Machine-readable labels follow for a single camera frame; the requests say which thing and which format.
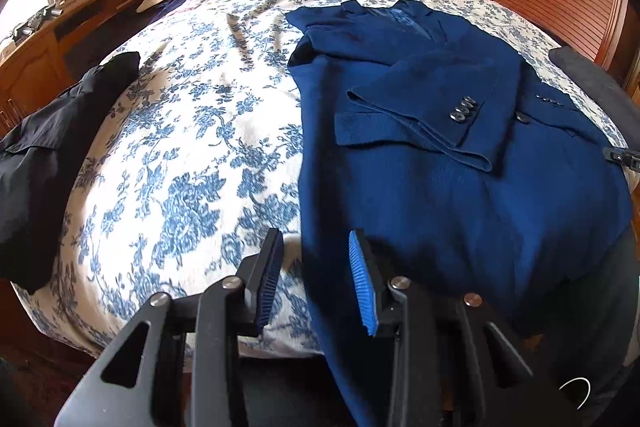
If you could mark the black metal gadget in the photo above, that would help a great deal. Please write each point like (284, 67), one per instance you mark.
(45, 18)

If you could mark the grey folded garment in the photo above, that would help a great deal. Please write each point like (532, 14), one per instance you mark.
(595, 74)

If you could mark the blue suit jacket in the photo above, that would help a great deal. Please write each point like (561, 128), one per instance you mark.
(450, 187)

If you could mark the black garment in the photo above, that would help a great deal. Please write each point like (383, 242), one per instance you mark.
(50, 142)

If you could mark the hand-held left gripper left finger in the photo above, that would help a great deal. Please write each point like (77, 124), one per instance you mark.
(267, 292)

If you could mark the long wooden desk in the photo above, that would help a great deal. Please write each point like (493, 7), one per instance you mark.
(35, 72)

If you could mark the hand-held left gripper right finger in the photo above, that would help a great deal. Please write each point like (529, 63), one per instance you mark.
(362, 287)

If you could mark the person's dark clothing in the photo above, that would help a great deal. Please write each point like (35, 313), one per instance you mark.
(590, 307)

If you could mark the blue floral blanket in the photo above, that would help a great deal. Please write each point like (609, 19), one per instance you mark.
(200, 132)

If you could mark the dark blue bed sheet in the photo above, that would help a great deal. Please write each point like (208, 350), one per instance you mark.
(172, 4)

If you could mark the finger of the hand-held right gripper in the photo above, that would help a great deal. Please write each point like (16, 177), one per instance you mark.
(622, 155)

